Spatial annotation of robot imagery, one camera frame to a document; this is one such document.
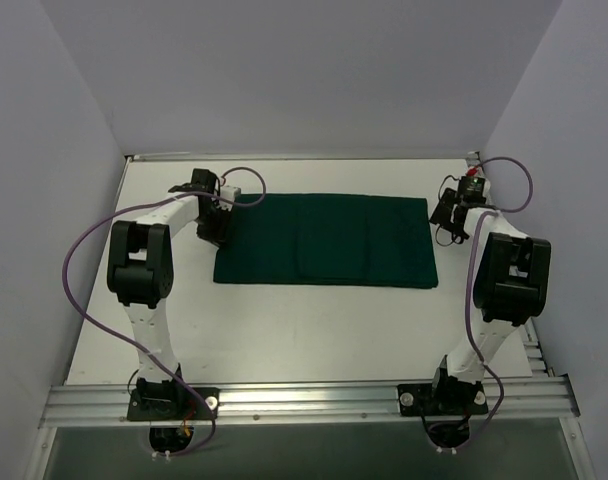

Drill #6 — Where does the green surgical cloth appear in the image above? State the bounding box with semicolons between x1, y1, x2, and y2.
213;193;439;289

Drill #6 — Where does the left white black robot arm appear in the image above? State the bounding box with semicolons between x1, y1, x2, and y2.
107;169;241;419

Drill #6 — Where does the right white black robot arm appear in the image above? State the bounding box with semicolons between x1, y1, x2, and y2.
427;172;552;413

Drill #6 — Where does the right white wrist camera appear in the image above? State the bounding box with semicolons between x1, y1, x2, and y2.
464;166;490;196

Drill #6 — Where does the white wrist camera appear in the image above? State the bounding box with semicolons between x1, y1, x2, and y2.
464;166;490;196
220;186;241;205

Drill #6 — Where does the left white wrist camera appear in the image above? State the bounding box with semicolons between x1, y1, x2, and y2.
220;186;241;205

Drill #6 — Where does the back aluminium rail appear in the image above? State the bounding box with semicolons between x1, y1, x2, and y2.
130;149;480;162

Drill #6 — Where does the aluminium rail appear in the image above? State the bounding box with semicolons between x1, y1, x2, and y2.
130;149;480;162
40;376;579;428
466;152;555;379

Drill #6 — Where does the right aluminium rail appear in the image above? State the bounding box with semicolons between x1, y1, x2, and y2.
466;152;555;379

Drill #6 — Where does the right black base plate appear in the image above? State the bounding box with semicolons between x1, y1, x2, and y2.
396;382;489;417

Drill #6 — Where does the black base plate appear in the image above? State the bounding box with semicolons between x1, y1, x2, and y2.
126;389;217;422
396;382;489;417

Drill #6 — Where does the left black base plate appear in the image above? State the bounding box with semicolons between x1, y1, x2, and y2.
126;389;217;422

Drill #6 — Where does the front aluminium rail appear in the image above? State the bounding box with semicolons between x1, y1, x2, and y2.
40;376;579;428

